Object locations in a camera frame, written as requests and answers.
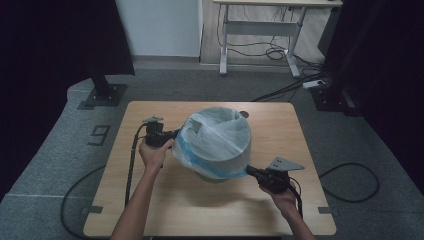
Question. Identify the dark round disc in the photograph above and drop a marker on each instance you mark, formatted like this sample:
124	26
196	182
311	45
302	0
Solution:
244	114

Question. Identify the white desk with metal legs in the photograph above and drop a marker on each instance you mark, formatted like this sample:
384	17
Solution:
260	28

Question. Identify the green plastic bucket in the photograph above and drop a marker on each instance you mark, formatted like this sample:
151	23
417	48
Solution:
213	179

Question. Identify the white power strip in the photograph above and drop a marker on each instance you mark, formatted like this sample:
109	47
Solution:
313	84

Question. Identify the white plastic bag blue edge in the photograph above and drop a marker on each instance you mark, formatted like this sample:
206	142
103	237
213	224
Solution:
213	140

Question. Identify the dark curtain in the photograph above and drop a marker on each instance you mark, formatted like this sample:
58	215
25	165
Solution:
393	83
50	50

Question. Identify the black stand base left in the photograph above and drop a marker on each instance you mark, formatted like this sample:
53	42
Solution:
105	93

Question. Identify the person's right hand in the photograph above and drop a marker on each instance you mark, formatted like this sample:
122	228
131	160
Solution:
285	201

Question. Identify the black stand with base plate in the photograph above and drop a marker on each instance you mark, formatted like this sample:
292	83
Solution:
333	96

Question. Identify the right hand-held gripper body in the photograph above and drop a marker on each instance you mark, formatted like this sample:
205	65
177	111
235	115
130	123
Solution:
276	180

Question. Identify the person's left hand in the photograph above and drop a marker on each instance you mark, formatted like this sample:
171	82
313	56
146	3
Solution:
153	160

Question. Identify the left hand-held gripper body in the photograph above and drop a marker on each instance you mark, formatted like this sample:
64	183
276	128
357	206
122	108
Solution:
155	135

